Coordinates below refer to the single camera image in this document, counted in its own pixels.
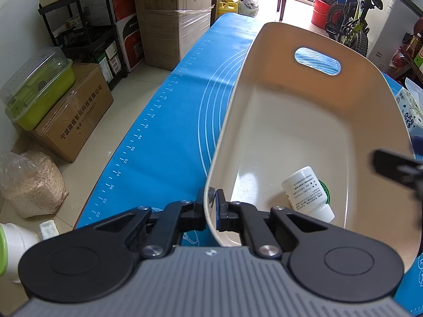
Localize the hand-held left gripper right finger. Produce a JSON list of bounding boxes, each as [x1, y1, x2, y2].
[[214, 188, 332, 259]]

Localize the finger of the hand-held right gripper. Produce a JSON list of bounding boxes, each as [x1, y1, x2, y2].
[[373, 150, 423, 199]]

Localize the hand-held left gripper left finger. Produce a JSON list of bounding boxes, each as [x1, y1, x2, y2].
[[95, 188, 207, 260]]

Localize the white bottle green label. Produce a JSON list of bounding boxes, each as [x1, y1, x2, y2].
[[281, 166, 335, 224]]

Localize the beige plastic bin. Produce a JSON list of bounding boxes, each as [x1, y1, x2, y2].
[[203, 22, 416, 271]]

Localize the tissue pack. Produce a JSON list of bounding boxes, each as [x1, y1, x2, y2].
[[393, 86, 423, 139]]

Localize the blue silicone mat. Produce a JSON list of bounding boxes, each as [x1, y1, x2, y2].
[[74, 13, 423, 317]]

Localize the wooden side table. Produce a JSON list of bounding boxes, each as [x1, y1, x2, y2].
[[392, 44, 423, 88]]

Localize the amber bottle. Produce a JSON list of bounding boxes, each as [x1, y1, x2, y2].
[[405, 35, 422, 60]]

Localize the white chest freezer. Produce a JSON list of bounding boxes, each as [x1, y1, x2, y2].
[[367, 0, 423, 71]]

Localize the green children's bicycle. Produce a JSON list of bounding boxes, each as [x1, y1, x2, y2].
[[325, 0, 384, 57]]

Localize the white sponge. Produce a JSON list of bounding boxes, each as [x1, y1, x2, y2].
[[39, 218, 59, 240]]

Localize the brown cardboard box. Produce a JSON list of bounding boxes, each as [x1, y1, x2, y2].
[[31, 62, 114, 163]]

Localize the clear bag of grain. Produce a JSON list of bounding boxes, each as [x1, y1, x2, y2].
[[0, 150, 68, 219]]

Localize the stacked red buckets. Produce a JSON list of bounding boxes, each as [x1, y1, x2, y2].
[[311, 0, 336, 29]]

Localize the plastic-wrapped cardboard box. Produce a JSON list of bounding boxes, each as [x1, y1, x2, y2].
[[135, 7, 212, 72]]

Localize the white jar green lid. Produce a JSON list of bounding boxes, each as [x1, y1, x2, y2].
[[0, 223, 42, 283]]

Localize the red and white appliance box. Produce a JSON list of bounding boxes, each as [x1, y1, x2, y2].
[[111, 0, 145, 72]]

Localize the green container clear lid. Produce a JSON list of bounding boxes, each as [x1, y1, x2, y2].
[[0, 47, 75, 131]]

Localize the black shelf rack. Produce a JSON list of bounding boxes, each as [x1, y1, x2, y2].
[[38, 0, 129, 92]]

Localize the white plastic bag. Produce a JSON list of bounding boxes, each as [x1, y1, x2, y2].
[[236, 0, 260, 17]]

